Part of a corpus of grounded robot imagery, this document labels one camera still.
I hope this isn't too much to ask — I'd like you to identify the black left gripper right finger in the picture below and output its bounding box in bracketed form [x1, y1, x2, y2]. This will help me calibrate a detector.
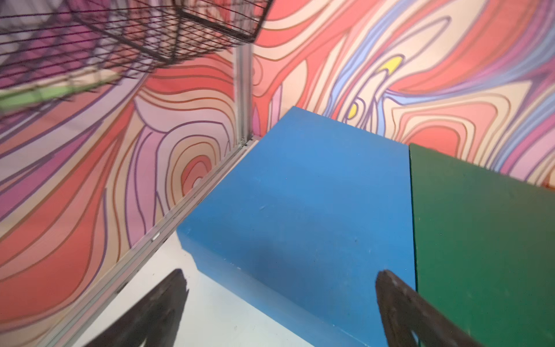
[375, 270, 481, 347]

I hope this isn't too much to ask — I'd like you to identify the aluminium frame post left corner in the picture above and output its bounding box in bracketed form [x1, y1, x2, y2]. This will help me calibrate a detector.
[38, 44, 253, 346]

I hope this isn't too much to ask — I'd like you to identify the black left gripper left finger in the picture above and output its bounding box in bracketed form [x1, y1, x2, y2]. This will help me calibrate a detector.
[88, 269, 189, 347]

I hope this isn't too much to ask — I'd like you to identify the blue shoebox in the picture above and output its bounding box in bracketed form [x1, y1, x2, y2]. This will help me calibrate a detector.
[177, 108, 416, 346]

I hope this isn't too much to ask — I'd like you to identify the black wire basket left wall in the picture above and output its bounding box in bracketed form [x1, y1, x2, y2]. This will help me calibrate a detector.
[1, 0, 272, 117]

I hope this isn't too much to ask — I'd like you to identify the green shoebox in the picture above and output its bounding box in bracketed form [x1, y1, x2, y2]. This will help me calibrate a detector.
[409, 145, 554, 346]

